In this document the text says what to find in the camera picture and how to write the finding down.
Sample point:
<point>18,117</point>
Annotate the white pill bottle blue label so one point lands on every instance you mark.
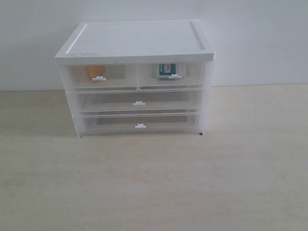
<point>167,71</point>

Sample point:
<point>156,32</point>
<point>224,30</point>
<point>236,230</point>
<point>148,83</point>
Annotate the yellow cheese wedge toy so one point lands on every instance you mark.
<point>96,72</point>

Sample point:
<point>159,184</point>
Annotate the clear plastic container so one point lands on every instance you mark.
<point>126,101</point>
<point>141,123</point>

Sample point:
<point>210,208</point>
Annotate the white plastic drawer cabinet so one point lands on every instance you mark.
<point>135,43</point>

